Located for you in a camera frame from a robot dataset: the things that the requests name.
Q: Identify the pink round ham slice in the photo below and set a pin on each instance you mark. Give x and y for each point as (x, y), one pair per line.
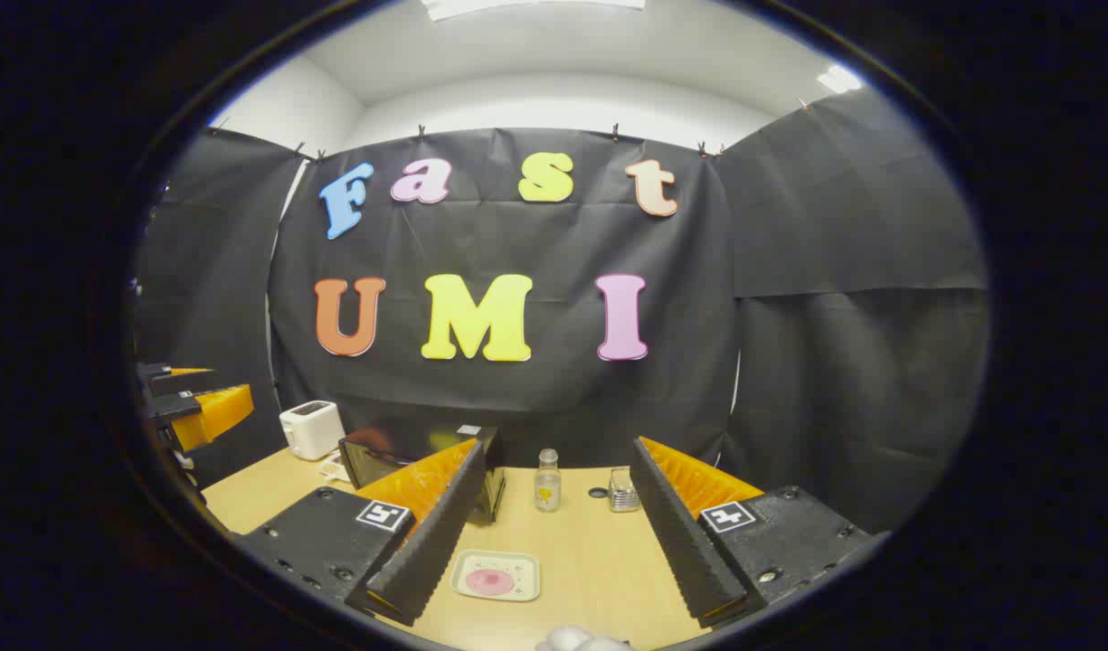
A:
(488, 581)

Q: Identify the white divided snack dish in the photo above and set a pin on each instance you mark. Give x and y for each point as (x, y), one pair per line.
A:
(336, 468)

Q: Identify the black electric oven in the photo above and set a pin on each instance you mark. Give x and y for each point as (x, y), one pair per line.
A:
(400, 448)

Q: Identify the small ceiling light panel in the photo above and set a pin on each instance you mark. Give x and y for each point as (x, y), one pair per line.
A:
(839, 79)

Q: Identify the clear yellow-label bottle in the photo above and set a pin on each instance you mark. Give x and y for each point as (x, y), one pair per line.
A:
(547, 484)

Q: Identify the pale square plate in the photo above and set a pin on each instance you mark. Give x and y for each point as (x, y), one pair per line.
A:
(517, 565)

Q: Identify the metal mesh utensil holder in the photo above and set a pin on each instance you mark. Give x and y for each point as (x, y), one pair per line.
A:
(622, 490)

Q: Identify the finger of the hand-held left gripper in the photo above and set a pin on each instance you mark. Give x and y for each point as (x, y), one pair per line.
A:
(169, 405)
(158, 372)

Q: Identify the white toaster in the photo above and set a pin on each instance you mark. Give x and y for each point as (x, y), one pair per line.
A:
(311, 429)

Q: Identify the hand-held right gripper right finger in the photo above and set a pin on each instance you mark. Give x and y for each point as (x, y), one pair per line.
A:
(680, 533)

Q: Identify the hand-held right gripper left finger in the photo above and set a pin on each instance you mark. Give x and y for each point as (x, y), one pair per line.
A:
(445, 533)

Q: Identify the long ceiling light panel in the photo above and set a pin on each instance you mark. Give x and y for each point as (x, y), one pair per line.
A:
(535, 5)

